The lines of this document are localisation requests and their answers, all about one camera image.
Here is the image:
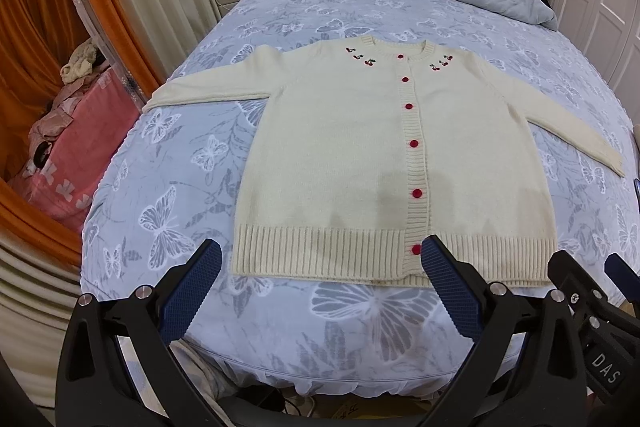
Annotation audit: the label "beige plush toy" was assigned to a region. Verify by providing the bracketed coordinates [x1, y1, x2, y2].
[60, 38, 98, 84]

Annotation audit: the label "orange curtain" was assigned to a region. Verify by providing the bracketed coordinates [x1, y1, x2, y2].
[0, 0, 164, 180]

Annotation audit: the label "pink blanket pile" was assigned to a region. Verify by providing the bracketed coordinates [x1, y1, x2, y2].
[9, 63, 139, 233]

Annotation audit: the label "blue butterfly print bedsheet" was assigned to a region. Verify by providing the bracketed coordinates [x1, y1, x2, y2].
[81, 0, 639, 398]

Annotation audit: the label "cream knit cardigan red buttons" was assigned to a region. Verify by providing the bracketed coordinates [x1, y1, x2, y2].
[149, 36, 624, 286]

